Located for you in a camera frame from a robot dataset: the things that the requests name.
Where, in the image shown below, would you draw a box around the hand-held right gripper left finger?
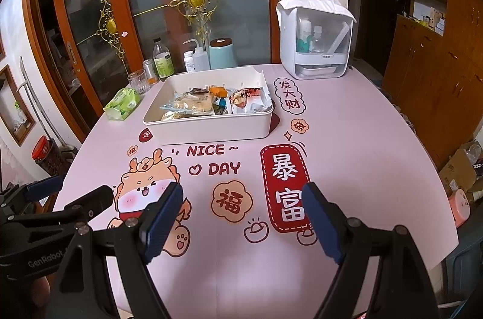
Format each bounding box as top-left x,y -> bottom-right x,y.
49,182 -> 184,319

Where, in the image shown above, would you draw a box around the grey plastic chair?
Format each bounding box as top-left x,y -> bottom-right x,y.
441,217 -> 483,308

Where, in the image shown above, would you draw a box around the wooden picture frame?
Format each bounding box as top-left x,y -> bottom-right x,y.
0,64 -> 36,147

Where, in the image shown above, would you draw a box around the teal canister brown lid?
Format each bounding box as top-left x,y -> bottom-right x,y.
209,38 -> 238,70

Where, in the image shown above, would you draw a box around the small metal can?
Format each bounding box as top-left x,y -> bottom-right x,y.
142,59 -> 158,84

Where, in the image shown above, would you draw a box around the small gold door ornament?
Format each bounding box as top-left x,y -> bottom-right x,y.
73,0 -> 131,63

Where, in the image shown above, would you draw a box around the glass bottle green label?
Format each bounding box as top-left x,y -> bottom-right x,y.
152,37 -> 175,80

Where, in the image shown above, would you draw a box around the white teal baby bottle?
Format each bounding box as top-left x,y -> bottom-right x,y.
298,20 -> 312,53

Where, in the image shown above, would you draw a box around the red lidded jar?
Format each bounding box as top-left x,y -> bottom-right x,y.
31,136 -> 63,178

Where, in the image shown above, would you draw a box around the white cloth cover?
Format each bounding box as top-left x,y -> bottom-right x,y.
277,0 -> 357,23

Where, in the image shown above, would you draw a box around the red white pastry packet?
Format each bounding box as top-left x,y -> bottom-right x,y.
230,87 -> 271,114

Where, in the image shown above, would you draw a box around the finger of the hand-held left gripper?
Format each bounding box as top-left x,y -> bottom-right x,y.
0,175 -> 64,208
63,185 -> 114,222

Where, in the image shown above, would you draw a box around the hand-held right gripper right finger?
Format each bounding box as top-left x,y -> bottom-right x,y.
302,182 -> 440,319

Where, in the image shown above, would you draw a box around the white plastic storage box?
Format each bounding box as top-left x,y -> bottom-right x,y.
142,65 -> 274,145

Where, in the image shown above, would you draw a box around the green tissue packet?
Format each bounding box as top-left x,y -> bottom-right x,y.
103,87 -> 142,121

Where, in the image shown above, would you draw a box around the grey metal rod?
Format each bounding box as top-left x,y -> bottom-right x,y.
17,57 -> 57,154

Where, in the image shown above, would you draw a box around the clear squeeze wash bottle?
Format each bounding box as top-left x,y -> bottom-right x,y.
184,39 -> 210,72

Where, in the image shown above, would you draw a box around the brown cardboard box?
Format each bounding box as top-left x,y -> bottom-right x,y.
438,142 -> 483,195

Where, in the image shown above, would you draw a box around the wooden shelf cabinet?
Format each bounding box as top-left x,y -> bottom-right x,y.
381,0 -> 483,169

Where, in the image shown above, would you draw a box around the ribbed glass cup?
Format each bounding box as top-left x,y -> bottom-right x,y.
127,70 -> 151,95

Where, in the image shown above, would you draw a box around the clear baby bottle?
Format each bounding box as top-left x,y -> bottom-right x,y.
311,25 -> 325,53

